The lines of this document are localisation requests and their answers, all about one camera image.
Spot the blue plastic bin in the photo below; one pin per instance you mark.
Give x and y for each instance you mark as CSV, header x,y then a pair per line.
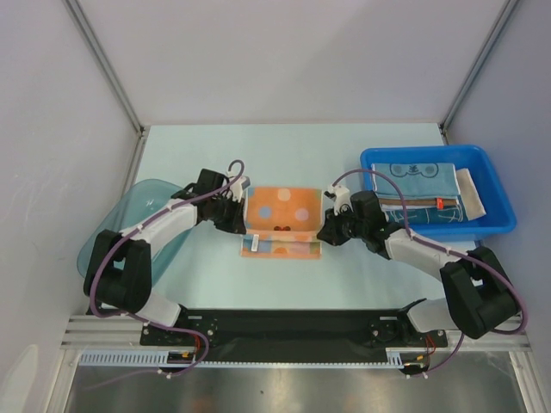
x,y
499,218

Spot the peach orange patterned towel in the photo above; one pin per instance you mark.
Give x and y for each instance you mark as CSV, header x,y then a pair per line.
x,y
282,223

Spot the left aluminium frame post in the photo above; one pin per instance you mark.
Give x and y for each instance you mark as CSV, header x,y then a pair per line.
x,y
84,27

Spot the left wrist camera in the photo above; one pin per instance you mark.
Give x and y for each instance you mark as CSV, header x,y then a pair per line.
x,y
238,188

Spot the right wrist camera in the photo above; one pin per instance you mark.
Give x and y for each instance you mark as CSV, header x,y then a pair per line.
x,y
340,195

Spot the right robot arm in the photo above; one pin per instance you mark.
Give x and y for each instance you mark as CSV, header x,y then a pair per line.
x,y
477,297

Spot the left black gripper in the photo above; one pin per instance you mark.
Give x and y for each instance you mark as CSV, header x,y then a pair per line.
x,y
236,224

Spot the right aluminium frame post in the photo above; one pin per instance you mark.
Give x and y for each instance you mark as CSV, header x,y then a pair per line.
x,y
493,37

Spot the light blue towel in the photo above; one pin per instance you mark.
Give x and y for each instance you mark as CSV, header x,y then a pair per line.
x,y
421,180

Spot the Doraemon teal beige towel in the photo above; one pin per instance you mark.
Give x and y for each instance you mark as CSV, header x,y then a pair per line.
x,y
469,206

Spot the aluminium frame post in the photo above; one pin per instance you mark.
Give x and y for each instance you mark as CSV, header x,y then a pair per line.
x,y
84,27
493,37

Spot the orange brown towel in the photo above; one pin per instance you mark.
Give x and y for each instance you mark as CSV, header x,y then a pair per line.
x,y
437,203

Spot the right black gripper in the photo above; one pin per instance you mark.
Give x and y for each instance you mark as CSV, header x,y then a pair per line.
x,y
332,231

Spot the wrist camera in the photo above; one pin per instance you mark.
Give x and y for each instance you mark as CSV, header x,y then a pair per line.
x,y
238,188
340,195

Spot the teal translucent basket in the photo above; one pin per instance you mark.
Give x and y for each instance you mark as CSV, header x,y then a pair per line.
x,y
142,200

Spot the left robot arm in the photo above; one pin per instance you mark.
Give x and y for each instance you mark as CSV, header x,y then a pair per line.
x,y
119,275

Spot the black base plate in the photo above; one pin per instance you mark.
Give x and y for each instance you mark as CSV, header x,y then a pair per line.
x,y
296,336

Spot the aluminium front rail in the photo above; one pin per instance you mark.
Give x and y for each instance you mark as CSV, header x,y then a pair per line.
x,y
88,332

